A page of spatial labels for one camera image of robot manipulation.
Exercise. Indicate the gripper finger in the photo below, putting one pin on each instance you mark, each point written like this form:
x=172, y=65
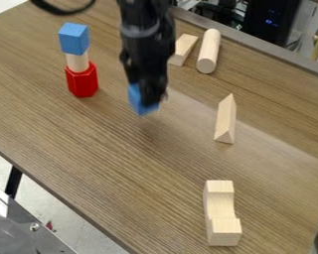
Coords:
x=153, y=91
x=131, y=73

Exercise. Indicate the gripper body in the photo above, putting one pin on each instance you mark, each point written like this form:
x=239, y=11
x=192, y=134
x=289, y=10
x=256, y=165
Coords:
x=148, y=49

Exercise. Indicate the blue cube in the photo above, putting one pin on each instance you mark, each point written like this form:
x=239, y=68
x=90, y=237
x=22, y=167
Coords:
x=74, y=38
x=137, y=101

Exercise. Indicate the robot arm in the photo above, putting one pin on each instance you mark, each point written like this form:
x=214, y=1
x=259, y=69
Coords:
x=142, y=13

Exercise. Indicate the black computer tower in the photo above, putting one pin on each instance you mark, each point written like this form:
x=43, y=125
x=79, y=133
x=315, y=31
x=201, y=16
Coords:
x=272, y=20

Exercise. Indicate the wooden wedge block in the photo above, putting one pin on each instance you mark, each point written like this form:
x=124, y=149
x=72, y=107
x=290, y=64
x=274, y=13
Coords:
x=183, y=49

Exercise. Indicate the short wooden cylinder block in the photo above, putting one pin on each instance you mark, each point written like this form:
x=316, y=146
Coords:
x=77, y=62

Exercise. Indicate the long wooden cylinder block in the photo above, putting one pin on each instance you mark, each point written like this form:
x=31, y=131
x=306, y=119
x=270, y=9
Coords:
x=209, y=50

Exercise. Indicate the wooden triangular prism block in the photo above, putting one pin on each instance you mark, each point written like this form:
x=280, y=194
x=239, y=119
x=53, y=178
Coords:
x=226, y=120

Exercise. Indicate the wooden arch block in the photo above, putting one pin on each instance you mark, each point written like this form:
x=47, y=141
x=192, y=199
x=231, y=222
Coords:
x=220, y=213

